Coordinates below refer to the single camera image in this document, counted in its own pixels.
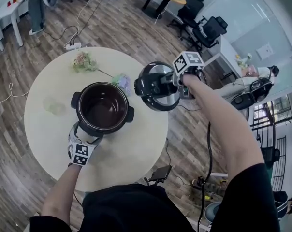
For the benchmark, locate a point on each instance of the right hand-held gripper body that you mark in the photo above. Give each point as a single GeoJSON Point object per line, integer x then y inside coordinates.
{"type": "Point", "coordinates": [184, 62]}

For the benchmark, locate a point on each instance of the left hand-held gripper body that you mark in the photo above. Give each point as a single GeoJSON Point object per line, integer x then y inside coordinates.
{"type": "Point", "coordinates": [82, 153]}

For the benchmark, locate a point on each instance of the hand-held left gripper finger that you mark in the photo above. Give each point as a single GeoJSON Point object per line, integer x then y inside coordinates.
{"type": "Point", "coordinates": [73, 133]}
{"type": "Point", "coordinates": [97, 139]}

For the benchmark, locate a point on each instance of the black pressure cooker body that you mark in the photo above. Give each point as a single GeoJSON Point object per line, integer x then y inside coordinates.
{"type": "Point", "coordinates": [102, 105]}

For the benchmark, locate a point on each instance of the black silver pressure cooker lid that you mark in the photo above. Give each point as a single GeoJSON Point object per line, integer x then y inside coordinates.
{"type": "Point", "coordinates": [150, 86]}

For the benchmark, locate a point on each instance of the person's right forearm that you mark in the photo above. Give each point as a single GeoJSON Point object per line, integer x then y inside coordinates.
{"type": "Point", "coordinates": [223, 129]}

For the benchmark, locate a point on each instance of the person's left forearm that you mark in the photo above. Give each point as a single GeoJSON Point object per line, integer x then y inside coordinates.
{"type": "Point", "coordinates": [61, 192]}

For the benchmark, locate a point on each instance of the round beige table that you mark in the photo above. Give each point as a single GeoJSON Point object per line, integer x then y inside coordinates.
{"type": "Point", "coordinates": [126, 153]}

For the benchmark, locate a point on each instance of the clear glass vase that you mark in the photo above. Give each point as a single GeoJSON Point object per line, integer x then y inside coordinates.
{"type": "Point", "coordinates": [54, 105]}

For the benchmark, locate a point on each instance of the black office chair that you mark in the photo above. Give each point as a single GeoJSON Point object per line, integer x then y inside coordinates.
{"type": "Point", "coordinates": [192, 8]}
{"type": "Point", "coordinates": [210, 31]}

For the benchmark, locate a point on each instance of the white desk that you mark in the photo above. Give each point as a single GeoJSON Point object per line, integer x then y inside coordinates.
{"type": "Point", "coordinates": [227, 54]}
{"type": "Point", "coordinates": [5, 12]}

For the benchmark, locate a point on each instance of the pale flower bunch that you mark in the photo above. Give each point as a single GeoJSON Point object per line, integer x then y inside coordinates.
{"type": "Point", "coordinates": [241, 62]}

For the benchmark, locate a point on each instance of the pink artificial flower bouquet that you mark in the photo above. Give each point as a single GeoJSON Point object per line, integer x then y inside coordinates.
{"type": "Point", "coordinates": [83, 63]}

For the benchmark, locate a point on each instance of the person's black shirt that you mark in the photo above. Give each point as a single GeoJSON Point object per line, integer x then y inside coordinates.
{"type": "Point", "coordinates": [126, 211]}

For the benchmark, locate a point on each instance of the white power strip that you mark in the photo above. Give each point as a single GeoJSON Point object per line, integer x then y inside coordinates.
{"type": "Point", "coordinates": [73, 46]}

